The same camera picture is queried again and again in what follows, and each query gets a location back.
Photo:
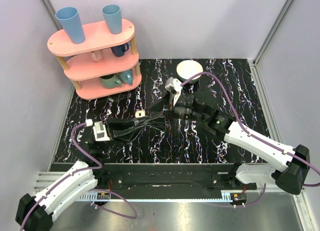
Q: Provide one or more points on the slotted white cable duct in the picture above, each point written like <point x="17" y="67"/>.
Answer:
<point x="214" y="197"/>

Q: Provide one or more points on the pink three-tier shelf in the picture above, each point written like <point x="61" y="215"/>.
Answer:
<point x="83" y="72"/>

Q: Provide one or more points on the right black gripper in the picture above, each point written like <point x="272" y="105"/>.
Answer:
<point x="159" y="106"/>

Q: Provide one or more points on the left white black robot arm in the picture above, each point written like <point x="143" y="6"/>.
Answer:
<point x="86" y="180"/>

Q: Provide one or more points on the left light blue tumbler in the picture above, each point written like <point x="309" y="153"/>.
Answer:
<point x="69" y="19"/>

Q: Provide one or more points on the green glazed mug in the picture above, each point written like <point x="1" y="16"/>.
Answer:
<point x="110" y="81"/>

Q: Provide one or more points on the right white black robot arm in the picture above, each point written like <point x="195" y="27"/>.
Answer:
<point x="285" y="166"/>

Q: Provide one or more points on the light blue butterfly mug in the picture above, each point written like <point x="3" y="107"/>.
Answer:
<point x="126" y="77"/>

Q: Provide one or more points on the dark blue mug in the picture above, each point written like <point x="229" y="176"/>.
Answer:
<point x="120" y="50"/>

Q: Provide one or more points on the black marble pattern mat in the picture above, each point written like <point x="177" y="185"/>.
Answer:
<point x="184" y="141"/>

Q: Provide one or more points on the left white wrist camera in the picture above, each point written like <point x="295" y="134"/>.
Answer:
<point x="100" y="132"/>

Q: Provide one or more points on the cream white bowl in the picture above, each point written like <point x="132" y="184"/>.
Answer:
<point x="187" y="69"/>

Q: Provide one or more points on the white earbud charging case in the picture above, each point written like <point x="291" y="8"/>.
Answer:
<point x="140" y="113"/>

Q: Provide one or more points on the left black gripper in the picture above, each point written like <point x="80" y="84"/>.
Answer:
<point x="110" y="127"/>

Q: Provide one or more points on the pink mug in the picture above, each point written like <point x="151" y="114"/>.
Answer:
<point x="96" y="56"/>

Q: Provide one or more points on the light blue tumbler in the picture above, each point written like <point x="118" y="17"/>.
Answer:
<point x="69" y="19"/>
<point x="113" y="18"/>

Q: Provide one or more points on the right light blue tumbler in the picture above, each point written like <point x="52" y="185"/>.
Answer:
<point x="113" y="18"/>

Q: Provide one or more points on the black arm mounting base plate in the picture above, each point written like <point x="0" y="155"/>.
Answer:
<point x="124" y="176"/>

